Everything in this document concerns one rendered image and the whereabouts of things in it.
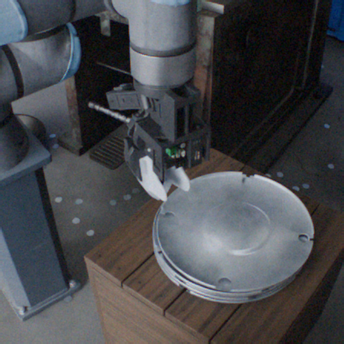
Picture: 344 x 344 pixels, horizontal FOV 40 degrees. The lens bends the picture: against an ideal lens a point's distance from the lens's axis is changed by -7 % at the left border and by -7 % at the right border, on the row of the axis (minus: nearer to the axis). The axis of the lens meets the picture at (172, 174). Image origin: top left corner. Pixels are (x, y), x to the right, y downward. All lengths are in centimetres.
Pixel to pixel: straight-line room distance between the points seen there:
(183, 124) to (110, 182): 100
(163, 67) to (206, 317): 45
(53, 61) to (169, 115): 40
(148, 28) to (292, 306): 54
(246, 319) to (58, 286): 58
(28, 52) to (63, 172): 78
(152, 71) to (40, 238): 65
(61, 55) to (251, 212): 46
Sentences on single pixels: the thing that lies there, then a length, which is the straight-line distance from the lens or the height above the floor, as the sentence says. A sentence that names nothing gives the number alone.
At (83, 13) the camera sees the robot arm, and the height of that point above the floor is 83.
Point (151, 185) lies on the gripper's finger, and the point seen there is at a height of 59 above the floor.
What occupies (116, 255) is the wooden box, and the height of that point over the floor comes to 35.
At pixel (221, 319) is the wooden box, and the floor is 35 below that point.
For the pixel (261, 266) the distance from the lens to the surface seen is 85.
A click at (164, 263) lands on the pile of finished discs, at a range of 85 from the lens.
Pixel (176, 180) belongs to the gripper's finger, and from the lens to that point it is 69.
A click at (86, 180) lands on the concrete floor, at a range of 158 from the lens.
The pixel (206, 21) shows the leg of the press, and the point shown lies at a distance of 110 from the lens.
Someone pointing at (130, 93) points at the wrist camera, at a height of 72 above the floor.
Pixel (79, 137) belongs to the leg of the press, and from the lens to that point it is 165.
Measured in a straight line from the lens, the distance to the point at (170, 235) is 89.
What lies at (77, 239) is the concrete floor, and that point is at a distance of 141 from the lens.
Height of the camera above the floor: 105
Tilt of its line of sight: 42 degrees down
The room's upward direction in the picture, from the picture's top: straight up
